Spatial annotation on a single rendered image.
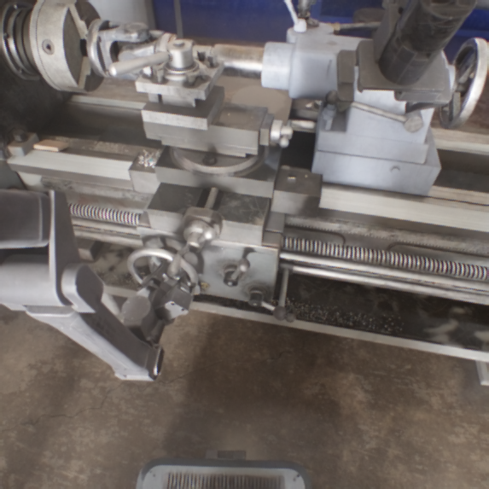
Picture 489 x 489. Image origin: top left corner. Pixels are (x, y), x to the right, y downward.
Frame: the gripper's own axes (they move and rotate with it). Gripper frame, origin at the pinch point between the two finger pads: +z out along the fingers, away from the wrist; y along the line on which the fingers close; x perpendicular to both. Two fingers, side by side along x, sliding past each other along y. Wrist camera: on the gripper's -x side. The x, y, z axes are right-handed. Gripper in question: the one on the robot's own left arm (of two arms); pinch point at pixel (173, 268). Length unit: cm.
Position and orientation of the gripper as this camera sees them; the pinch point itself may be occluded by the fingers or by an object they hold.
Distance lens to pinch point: 91.4
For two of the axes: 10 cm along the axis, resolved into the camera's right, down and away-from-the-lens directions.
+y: -7.3, -5.4, -4.2
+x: -6.6, 3.9, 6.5
